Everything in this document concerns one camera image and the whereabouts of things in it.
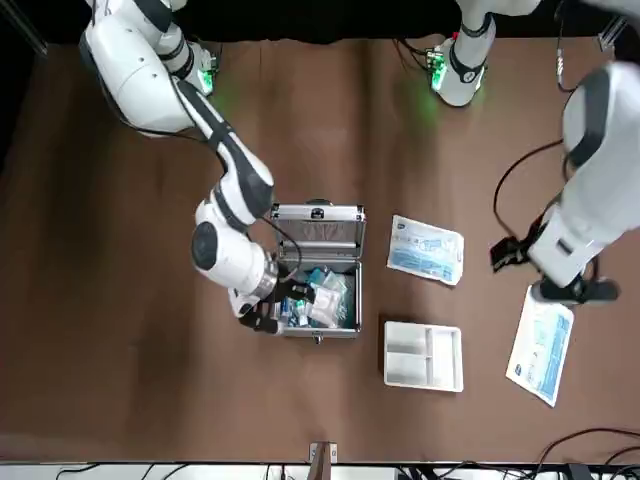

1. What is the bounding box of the aluminium frame post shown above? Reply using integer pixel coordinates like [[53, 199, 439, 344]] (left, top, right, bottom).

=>
[[0, 0, 49, 55], [597, 13, 632, 51], [309, 441, 339, 480]]

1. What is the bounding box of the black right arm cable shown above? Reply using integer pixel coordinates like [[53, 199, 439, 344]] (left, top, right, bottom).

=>
[[254, 214, 304, 274]]

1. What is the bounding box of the clear bag of white gauze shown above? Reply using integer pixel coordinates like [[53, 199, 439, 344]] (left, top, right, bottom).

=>
[[308, 287, 347, 322]]

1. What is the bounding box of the white disinfectant bottle teal band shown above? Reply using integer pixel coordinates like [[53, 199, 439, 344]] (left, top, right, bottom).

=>
[[280, 298, 312, 327]]

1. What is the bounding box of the blue white face mask packet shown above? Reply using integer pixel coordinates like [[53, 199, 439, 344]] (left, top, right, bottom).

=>
[[504, 284, 576, 409], [386, 214, 465, 287]]

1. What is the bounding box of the black left arm base cable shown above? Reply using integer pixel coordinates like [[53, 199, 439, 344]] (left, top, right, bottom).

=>
[[394, 38, 436, 76]]

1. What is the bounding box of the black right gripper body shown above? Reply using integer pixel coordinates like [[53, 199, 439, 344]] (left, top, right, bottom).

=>
[[267, 262, 305, 307]]

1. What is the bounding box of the clear bag of bandages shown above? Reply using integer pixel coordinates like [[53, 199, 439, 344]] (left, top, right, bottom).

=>
[[304, 267, 351, 292]]

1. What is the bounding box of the thin black cable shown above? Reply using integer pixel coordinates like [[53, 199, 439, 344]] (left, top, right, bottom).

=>
[[537, 426, 640, 474]]

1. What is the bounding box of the silver aluminium first-aid case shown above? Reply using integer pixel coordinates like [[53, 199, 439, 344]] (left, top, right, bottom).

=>
[[269, 199, 367, 345]]

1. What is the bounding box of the white plastic partition tray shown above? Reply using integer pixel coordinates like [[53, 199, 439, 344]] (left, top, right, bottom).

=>
[[383, 320, 465, 394]]

